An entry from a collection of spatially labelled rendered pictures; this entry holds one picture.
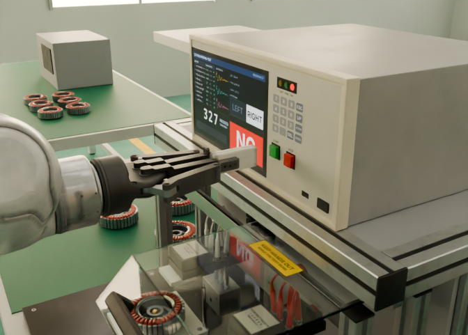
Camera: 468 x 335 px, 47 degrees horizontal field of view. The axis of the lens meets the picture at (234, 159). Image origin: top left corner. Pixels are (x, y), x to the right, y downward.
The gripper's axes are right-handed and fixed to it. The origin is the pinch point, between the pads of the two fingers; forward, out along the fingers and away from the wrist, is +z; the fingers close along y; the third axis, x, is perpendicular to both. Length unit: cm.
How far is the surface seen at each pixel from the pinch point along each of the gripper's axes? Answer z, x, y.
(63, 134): 9, -43, -159
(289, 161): 6.5, 0.0, 4.5
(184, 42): 35, 2, -91
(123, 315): -21.1, -12.0, 10.6
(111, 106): 40, -43, -192
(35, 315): -26, -41, -36
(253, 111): 7.1, 4.6, -6.3
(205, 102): 7.1, 2.3, -23.0
